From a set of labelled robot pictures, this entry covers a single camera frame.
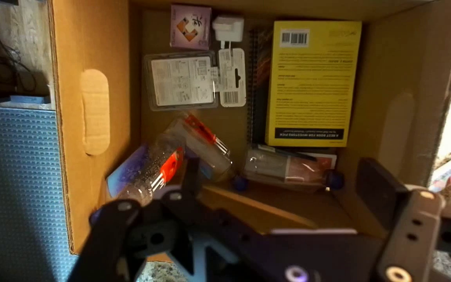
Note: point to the white power adapter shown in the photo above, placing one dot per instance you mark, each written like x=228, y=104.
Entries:
x=229, y=29

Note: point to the white cardboard storage box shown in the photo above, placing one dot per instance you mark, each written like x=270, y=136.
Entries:
x=101, y=53

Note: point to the pink square card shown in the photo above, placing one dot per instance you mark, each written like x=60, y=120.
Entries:
x=190, y=28

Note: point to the clear plastic bag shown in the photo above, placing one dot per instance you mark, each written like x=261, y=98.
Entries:
x=289, y=167

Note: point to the clear bottle blue label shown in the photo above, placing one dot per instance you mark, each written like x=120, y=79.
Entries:
x=153, y=175

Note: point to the yellow printed package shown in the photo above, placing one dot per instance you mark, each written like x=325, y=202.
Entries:
x=312, y=84

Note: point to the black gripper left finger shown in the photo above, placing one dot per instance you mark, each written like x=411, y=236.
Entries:
x=132, y=241

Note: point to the black spiral notebook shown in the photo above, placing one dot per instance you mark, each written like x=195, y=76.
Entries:
x=258, y=89

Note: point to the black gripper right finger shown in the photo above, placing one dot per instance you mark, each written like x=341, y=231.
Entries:
x=411, y=236

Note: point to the clear blister package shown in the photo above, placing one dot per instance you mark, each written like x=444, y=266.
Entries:
x=181, y=81

